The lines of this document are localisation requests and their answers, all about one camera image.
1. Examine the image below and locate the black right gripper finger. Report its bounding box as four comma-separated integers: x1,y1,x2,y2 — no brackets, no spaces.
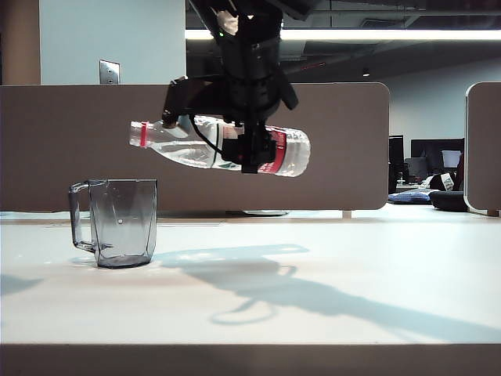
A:
221,137,244,165
240,121,277,175

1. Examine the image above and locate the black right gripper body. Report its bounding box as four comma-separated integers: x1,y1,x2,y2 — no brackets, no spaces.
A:
195,72,300,126

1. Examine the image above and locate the clear water bottle red label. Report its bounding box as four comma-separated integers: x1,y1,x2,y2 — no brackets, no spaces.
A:
128,115,312,179

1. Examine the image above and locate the grey transparent plastic mug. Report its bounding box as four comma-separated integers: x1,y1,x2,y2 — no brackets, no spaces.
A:
69,179,158,269

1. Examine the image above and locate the silver monitor stand base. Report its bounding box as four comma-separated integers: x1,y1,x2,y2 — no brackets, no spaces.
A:
241,209,291,217

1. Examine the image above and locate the long white ceiling light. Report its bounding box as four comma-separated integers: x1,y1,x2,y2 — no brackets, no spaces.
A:
185,29,501,42

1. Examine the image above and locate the narrow black monitor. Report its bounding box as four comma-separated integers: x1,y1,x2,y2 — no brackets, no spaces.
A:
388,135,405,185

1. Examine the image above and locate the wide brown desk partition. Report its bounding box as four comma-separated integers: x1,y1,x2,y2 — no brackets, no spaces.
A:
0,81,391,219

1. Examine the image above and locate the blue patterned cloth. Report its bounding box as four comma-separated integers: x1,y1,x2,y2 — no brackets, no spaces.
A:
388,190,432,205

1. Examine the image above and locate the grey office chair back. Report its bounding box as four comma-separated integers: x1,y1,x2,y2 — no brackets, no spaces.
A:
404,157,428,182

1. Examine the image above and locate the wide black monitor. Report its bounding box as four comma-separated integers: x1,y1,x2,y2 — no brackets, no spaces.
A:
410,138,466,175

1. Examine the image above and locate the black and white bag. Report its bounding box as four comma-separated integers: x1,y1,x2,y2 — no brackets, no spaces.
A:
424,173,459,193

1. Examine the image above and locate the black round cushion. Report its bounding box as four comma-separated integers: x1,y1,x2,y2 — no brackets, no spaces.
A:
428,190,469,213

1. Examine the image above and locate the brown partition with white edge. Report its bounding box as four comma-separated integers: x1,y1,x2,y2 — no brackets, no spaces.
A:
464,81,501,218

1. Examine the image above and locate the black camera cable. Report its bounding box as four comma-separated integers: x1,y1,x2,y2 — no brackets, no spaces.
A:
189,114,226,158

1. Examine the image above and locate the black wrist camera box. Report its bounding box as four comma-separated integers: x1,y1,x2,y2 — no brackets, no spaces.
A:
161,75,204,129

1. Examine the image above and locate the metal wall plate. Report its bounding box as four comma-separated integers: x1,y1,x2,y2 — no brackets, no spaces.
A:
99,59,121,85

